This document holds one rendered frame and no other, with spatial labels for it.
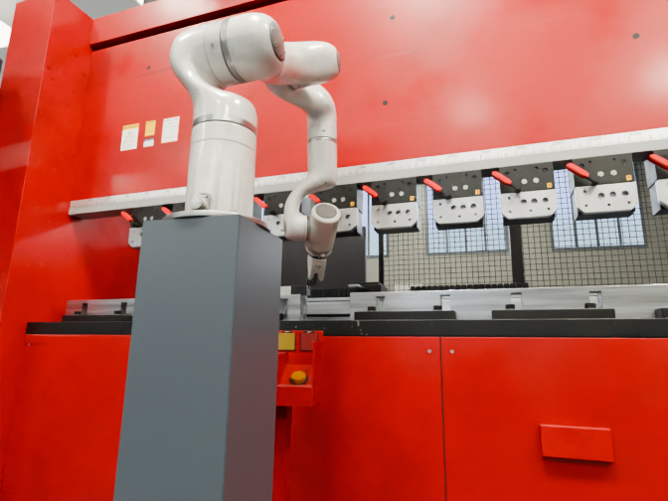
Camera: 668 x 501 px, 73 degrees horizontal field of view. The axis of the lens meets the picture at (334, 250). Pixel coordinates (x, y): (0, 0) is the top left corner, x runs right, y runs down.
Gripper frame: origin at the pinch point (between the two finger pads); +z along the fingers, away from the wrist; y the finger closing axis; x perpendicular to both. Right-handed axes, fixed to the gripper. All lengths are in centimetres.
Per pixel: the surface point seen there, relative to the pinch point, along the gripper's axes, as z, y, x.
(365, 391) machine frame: -1.0, -39.5, -13.1
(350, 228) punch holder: -14.9, 10.7, -11.4
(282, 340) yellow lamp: -8.5, -28.3, 10.5
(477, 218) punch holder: -32, 1, -46
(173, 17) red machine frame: -31, 117, 59
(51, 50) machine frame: -15, 107, 109
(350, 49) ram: -48, 70, -11
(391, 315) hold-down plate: -9.5, -19.8, -21.7
